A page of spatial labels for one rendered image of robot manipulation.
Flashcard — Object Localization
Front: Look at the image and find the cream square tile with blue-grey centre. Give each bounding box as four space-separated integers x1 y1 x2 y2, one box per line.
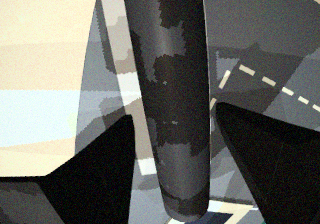
167 197 253 224

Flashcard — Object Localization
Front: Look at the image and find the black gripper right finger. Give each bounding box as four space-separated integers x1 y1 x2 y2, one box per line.
216 101 320 224

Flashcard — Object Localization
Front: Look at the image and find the cream dashed outline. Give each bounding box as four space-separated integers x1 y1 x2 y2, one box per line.
209 65 320 211

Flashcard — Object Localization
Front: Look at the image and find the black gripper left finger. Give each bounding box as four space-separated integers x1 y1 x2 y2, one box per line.
0 115 135 224

